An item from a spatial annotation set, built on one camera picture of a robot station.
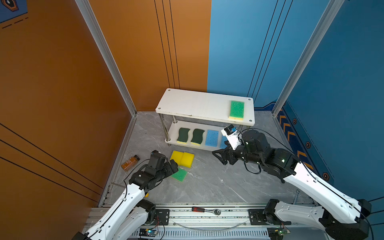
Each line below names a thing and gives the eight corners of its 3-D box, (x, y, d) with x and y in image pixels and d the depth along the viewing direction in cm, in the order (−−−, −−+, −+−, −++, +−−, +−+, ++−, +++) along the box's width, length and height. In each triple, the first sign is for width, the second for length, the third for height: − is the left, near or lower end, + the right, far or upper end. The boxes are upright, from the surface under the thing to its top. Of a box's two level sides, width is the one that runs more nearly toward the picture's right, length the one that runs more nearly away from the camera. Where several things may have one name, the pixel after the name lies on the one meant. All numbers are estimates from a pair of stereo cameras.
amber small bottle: (122, 168, 92) (120, 165, 89) (137, 157, 97) (135, 154, 94) (126, 173, 90) (123, 170, 87) (141, 161, 96) (139, 158, 92)
